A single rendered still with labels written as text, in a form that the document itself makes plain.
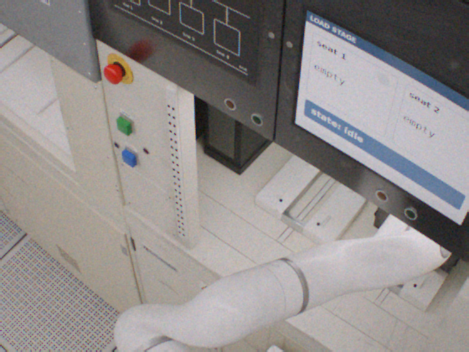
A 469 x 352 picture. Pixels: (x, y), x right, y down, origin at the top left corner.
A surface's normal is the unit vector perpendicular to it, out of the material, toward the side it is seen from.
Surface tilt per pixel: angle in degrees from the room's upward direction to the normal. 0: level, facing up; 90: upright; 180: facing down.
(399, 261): 42
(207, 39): 90
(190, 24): 90
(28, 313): 0
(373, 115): 90
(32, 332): 0
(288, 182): 0
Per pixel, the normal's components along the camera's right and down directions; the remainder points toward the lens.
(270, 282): 0.40, -0.59
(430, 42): -0.62, 0.63
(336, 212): 0.01, -0.60
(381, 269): -0.18, 0.12
